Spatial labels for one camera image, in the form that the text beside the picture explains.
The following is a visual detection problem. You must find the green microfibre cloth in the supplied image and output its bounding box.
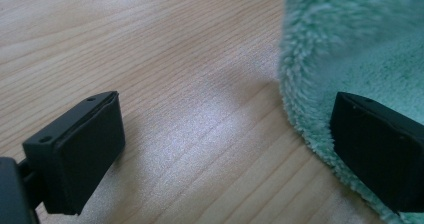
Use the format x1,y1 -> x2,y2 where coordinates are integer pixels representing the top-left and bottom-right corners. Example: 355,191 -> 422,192
278,0 -> 424,224

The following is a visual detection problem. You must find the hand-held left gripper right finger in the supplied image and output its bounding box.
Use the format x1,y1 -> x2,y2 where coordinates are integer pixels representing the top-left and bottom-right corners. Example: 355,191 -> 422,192
329,91 -> 424,214

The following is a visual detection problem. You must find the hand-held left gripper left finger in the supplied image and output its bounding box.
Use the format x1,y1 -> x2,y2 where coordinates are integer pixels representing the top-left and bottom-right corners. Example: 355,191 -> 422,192
22,90 -> 126,216

